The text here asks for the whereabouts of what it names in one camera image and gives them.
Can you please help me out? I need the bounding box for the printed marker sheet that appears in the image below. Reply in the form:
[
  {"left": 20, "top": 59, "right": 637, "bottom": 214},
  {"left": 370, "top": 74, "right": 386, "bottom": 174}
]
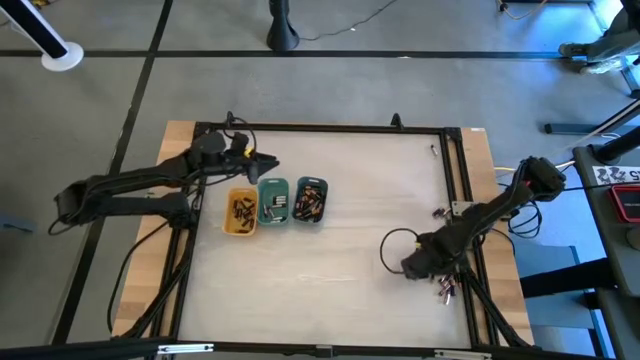
[{"left": 592, "top": 164, "right": 640, "bottom": 186}]

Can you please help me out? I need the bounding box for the black floor stand bar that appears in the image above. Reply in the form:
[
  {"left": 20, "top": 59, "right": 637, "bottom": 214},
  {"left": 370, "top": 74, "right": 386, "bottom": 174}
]
[{"left": 543, "top": 97, "right": 640, "bottom": 136}]

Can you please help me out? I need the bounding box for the black slanted stand pole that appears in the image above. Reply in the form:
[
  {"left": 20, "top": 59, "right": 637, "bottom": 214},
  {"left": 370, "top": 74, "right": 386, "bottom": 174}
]
[{"left": 0, "top": 0, "right": 69, "bottom": 60}]

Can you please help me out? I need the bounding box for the black floor stand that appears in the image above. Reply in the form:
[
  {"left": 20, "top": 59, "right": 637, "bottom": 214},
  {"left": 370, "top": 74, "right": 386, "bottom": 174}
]
[{"left": 265, "top": 0, "right": 300, "bottom": 53}]

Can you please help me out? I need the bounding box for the white round stand base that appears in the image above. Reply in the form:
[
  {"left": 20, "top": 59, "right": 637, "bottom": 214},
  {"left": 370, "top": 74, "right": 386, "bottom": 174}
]
[{"left": 40, "top": 41, "right": 85, "bottom": 73}]

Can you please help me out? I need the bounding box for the dark side desk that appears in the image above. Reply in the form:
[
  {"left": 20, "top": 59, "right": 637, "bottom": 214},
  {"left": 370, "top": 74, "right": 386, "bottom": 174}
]
[{"left": 572, "top": 144, "right": 640, "bottom": 360}]

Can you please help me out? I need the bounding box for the thin black floor cable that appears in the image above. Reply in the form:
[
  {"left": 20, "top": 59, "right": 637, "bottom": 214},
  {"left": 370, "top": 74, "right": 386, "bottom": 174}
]
[{"left": 298, "top": 0, "right": 401, "bottom": 42}]

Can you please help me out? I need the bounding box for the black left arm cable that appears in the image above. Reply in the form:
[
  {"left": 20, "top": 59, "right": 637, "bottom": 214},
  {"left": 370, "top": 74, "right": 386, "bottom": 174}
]
[{"left": 106, "top": 219, "right": 166, "bottom": 336}]

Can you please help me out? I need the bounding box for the slate blue plastic bin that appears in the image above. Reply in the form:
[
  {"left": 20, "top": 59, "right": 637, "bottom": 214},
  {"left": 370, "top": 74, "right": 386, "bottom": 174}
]
[{"left": 291, "top": 175, "right": 330, "bottom": 225}]

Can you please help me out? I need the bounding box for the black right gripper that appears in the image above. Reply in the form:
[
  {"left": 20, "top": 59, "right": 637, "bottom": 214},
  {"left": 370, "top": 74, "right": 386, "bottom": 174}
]
[{"left": 401, "top": 227, "right": 471, "bottom": 282}]

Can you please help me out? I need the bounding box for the red and black device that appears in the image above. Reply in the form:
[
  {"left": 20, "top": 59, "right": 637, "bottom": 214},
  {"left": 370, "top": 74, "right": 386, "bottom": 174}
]
[{"left": 608, "top": 183, "right": 640, "bottom": 225}]

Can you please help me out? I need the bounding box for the yellow floor cable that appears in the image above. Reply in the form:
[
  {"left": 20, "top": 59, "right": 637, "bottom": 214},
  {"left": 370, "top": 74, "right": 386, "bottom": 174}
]
[{"left": 494, "top": 0, "right": 549, "bottom": 21}]

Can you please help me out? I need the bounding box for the black desk leg bar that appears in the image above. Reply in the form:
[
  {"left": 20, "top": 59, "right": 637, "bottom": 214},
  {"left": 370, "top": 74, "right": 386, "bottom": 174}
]
[{"left": 519, "top": 258, "right": 616, "bottom": 300}]

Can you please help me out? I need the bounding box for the green plastic bin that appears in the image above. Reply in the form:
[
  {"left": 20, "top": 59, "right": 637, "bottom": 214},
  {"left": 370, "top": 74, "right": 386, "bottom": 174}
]
[{"left": 256, "top": 177, "right": 292, "bottom": 227}]

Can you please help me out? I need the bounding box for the black left wrist camera cable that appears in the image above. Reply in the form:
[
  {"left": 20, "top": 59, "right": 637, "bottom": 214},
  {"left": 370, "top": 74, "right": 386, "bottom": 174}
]
[{"left": 222, "top": 115, "right": 259, "bottom": 157}]

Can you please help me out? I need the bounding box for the yellow plastic bin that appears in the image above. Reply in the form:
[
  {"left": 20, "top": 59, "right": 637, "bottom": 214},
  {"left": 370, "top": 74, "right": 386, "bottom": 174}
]
[{"left": 221, "top": 186, "right": 260, "bottom": 238}]

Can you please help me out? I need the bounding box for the silver frame bracket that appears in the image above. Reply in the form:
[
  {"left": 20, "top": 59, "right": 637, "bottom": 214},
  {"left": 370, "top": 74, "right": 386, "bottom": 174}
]
[
  {"left": 433, "top": 349, "right": 492, "bottom": 360},
  {"left": 157, "top": 343, "right": 215, "bottom": 356}
]

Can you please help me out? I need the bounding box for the black right arm cable loop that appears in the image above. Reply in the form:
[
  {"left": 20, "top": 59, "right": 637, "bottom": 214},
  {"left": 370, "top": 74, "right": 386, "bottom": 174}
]
[{"left": 507, "top": 199, "right": 544, "bottom": 240}]

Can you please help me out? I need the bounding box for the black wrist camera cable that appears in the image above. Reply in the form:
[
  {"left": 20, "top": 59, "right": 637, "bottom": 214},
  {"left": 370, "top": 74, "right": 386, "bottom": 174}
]
[
  {"left": 378, "top": 227, "right": 421, "bottom": 276},
  {"left": 222, "top": 115, "right": 259, "bottom": 157}
]

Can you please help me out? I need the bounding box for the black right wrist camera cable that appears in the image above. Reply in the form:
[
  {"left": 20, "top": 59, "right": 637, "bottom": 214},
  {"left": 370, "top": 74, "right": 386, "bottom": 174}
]
[{"left": 378, "top": 227, "right": 421, "bottom": 276}]

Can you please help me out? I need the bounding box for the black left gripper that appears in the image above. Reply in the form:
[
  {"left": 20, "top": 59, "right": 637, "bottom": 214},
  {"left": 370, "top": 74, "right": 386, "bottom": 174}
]
[{"left": 187, "top": 129, "right": 281, "bottom": 186}]

